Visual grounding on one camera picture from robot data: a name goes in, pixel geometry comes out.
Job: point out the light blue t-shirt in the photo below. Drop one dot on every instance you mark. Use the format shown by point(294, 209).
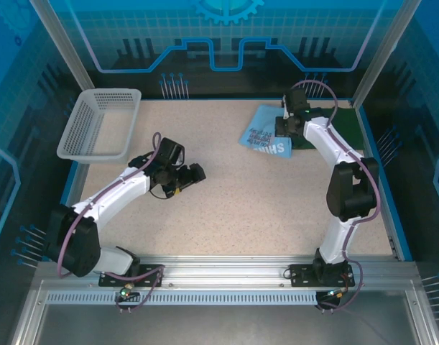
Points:
point(258, 129)

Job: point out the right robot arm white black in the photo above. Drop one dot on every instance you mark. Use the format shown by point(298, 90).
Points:
point(334, 237)

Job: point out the dark green t-shirt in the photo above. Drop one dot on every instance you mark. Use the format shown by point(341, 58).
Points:
point(348, 129)

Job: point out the white perforated plastic basket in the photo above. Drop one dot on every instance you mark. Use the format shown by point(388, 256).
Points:
point(97, 97)

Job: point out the small connector board with LED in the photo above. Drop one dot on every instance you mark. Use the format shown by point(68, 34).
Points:
point(336, 294)
point(125, 293)

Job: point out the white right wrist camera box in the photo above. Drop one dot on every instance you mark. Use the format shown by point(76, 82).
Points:
point(285, 108)

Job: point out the aluminium mounting rail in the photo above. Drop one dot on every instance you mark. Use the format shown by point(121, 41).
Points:
point(222, 269)

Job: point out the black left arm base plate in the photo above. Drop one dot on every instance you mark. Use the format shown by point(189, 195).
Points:
point(151, 276)

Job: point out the aluminium frame post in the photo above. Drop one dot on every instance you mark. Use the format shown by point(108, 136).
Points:
point(384, 46)
point(61, 46)

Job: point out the grey metal base frame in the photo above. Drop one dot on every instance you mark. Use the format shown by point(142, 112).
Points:
point(222, 323)

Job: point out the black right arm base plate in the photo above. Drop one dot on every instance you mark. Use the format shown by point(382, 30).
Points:
point(298, 275)

